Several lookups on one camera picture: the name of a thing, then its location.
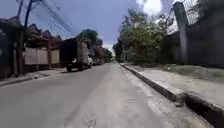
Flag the trees behind truck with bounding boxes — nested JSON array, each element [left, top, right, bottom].
[[78, 28, 114, 65]]

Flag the grey asphalt road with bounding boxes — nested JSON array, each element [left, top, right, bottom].
[[0, 61, 214, 128]]

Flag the green trees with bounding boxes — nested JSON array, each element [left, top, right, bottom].
[[112, 8, 174, 65]]

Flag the dark box truck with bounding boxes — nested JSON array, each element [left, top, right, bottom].
[[59, 37, 94, 73]]

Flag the dark concrete kerb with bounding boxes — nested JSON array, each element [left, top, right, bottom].
[[119, 63, 224, 128]]

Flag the grey concrete sidewalk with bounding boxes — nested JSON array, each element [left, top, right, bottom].
[[122, 62, 224, 111]]

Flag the row of houses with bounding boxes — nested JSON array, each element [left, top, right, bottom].
[[0, 15, 64, 81]]

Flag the concrete pavement strip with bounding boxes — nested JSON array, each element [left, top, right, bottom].
[[0, 67, 68, 88]]

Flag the utility pole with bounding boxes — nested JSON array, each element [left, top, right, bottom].
[[17, 0, 34, 77]]

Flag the overhead wires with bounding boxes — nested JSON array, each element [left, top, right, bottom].
[[15, 0, 78, 38]]

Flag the grey concrete wall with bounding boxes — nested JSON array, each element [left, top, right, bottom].
[[166, 1, 224, 68]]

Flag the wire mesh fence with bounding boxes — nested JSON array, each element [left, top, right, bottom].
[[165, 0, 205, 35]]

